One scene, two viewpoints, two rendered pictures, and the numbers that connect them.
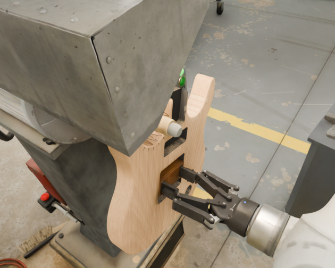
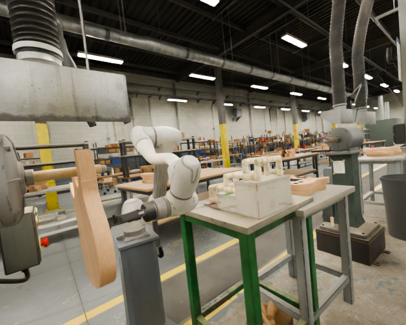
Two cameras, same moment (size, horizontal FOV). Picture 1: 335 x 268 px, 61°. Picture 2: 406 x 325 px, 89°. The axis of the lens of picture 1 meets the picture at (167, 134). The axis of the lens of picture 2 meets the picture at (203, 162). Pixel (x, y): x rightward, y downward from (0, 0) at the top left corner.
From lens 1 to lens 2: 0.74 m
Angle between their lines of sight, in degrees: 81
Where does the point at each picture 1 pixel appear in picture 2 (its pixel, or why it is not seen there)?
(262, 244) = (164, 206)
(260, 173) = not seen: outside the picture
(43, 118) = (8, 175)
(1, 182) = not seen: outside the picture
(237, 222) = (150, 207)
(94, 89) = (121, 92)
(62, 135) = (14, 200)
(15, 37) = (83, 78)
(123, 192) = (95, 207)
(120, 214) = (102, 218)
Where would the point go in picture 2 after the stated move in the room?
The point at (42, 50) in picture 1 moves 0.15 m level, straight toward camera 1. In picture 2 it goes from (99, 82) to (153, 80)
